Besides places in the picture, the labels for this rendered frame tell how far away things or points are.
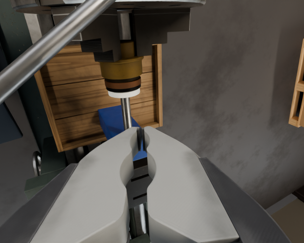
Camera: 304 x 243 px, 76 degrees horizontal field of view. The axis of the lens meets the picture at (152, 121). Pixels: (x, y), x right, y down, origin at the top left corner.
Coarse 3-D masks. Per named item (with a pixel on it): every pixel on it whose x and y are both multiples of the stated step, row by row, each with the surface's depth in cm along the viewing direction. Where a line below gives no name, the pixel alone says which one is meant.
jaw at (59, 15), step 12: (48, 0) 23; (60, 0) 22; (60, 12) 24; (108, 12) 30; (96, 24) 27; (108, 24) 30; (84, 36) 25; (96, 36) 28; (108, 36) 31; (84, 48) 30; (96, 48) 30; (108, 48) 31; (120, 48) 35; (96, 60) 34; (108, 60) 33
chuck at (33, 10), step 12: (12, 0) 26; (24, 0) 23; (36, 0) 23; (72, 0) 21; (84, 0) 21; (120, 0) 22; (132, 0) 22; (144, 0) 22; (156, 0) 23; (168, 0) 24; (180, 0) 25; (192, 0) 26; (204, 0) 29; (24, 12) 32; (36, 12) 33; (48, 12) 34; (120, 12) 43
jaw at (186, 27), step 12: (132, 12) 36; (144, 12) 35; (156, 12) 35; (168, 12) 35; (180, 12) 36; (144, 24) 35; (156, 24) 36; (168, 24) 36; (180, 24) 37; (144, 36) 36; (156, 36) 37; (144, 48) 37
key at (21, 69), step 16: (96, 0) 13; (112, 0) 14; (80, 16) 12; (96, 16) 13; (48, 32) 12; (64, 32) 12; (80, 32) 13; (32, 48) 11; (48, 48) 12; (16, 64) 11; (32, 64) 11; (0, 80) 11; (16, 80) 11; (0, 96) 11
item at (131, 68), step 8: (120, 40) 40; (128, 40) 39; (128, 48) 36; (128, 56) 37; (136, 56) 37; (104, 64) 36; (112, 64) 36; (120, 64) 36; (128, 64) 36; (136, 64) 37; (104, 72) 37; (112, 72) 36; (120, 72) 36; (128, 72) 37; (136, 72) 38; (104, 80) 40; (112, 80) 38; (120, 80) 38; (128, 80) 38; (136, 80) 39; (112, 88) 38; (120, 88) 38; (128, 88) 38; (136, 88) 39
